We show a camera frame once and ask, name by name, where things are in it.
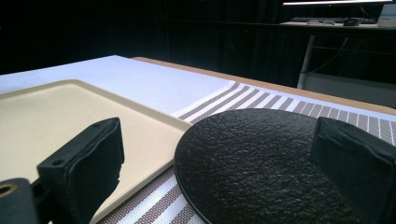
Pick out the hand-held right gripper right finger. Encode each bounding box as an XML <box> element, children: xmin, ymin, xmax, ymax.
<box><xmin>311</xmin><ymin>117</ymin><xmax>396</xmax><ymax>224</ymax></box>

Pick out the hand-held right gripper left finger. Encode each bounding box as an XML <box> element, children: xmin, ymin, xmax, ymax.
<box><xmin>36</xmin><ymin>117</ymin><xmax>125</xmax><ymax>224</ymax></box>

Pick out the beige rectangular tray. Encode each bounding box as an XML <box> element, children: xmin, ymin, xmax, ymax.
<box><xmin>0</xmin><ymin>78</ymin><xmax>192</xmax><ymax>224</ymax></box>

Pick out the white brown striped placemat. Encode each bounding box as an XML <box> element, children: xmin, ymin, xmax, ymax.
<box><xmin>0</xmin><ymin>54</ymin><xmax>396</xmax><ymax>224</ymax></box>

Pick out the black textured round plate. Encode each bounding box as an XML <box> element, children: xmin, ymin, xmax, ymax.
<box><xmin>173</xmin><ymin>107</ymin><xmax>372</xmax><ymax>224</ymax></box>

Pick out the background desk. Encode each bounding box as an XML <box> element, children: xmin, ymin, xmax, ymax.
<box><xmin>279</xmin><ymin>20</ymin><xmax>396</xmax><ymax>109</ymax></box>

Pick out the dark computer mouse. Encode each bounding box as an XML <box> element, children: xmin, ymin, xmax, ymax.
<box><xmin>342</xmin><ymin>17</ymin><xmax>362</xmax><ymax>27</ymax></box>

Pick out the dark keyboard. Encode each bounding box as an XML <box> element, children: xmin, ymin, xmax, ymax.
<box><xmin>290</xmin><ymin>16</ymin><xmax>377</xmax><ymax>25</ymax></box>

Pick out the monitor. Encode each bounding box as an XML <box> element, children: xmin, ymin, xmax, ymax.
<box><xmin>281</xmin><ymin>0</ymin><xmax>395</xmax><ymax>7</ymax></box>

